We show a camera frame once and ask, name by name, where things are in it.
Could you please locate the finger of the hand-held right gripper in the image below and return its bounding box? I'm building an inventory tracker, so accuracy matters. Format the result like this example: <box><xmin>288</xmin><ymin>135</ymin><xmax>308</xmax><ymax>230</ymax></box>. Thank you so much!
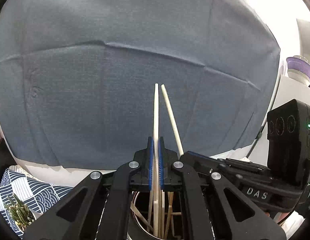
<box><xmin>180</xmin><ymin>151</ymin><xmax>221</xmax><ymax>174</ymax></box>

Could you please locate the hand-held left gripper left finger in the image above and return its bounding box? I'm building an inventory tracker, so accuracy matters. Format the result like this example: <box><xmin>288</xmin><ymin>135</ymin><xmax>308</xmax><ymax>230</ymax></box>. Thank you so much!
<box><xmin>22</xmin><ymin>137</ymin><xmax>155</xmax><ymax>240</ymax></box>

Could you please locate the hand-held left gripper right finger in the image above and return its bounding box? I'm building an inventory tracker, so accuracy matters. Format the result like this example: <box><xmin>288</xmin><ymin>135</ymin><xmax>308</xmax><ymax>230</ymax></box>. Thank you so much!
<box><xmin>158</xmin><ymin>137</ymin><xmax>287</xmax><ymax>240</ymax></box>

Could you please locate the white chopstick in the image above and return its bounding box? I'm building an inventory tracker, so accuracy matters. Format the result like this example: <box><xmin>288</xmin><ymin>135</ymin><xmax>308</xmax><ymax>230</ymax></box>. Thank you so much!
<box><xmin>152</xmin><ymin>83</ymin><xmax>162</xmax><ymax>239</ymax></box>
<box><xmin>161</xmin><ymin>84</ymin><xmax>184</xmax><ymax>157</ymax></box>
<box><xmin>147</xmin><ymin>192</ymin><xmax>155</xmax><ymax>232</ymax></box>

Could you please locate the black utensil holder cup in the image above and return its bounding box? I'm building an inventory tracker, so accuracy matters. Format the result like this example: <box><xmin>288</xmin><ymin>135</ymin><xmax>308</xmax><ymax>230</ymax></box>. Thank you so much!
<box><xmin>127</xmin><ymin>191</ymin><xmax>183</xmax><ymax>240</ymax></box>

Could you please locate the person's right forearm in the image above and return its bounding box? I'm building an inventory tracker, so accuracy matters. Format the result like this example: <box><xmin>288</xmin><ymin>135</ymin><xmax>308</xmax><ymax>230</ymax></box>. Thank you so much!
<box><xmin>281</xmin><ymin>211</ymin><xmax>306</xmax><ymax>233</ymax></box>

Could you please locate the white bowl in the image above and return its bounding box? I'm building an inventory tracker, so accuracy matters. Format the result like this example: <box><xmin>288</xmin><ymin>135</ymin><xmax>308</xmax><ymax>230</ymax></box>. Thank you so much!
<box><xmin>287</xmin><ymin>67</ymin><xmax>310</xmax><ymax>85</ymax></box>

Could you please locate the purple white lidded jar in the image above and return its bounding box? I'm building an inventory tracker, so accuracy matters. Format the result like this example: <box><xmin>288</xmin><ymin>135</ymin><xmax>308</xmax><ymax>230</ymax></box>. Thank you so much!
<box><xmin>286</xmin><ymin>56</ymin><xmax>310</xmax><ymax>79</ymax></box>

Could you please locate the grey fabric cloth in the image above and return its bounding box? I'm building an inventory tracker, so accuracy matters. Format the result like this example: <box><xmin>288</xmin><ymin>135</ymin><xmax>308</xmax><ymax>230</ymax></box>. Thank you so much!
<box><xmin>0</xmin><ymin>0</ymin><xmax>281</xmax><ymax>169</ymax></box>

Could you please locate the blue white patterned tablecloth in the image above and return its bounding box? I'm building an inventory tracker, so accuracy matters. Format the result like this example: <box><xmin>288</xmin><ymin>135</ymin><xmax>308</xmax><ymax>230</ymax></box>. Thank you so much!
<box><xmin>0</xmin><ymin>169</ymin><xmax>77</xmax><ymax>238</ymax></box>

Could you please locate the small green potted plant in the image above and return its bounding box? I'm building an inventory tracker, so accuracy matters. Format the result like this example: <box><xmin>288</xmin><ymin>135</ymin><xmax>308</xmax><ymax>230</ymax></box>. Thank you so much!
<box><xmin>3</xmin><ymin>193</ymin><xmax>37</xmax><ymax>232</ymax></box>

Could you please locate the thin grey cable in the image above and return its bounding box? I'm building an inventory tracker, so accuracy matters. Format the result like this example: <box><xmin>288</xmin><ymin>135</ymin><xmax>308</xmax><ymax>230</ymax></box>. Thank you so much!
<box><xmin>247</xmin><ymin>126</ymin><xmax>268</xmax><ymax>158</ymax></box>

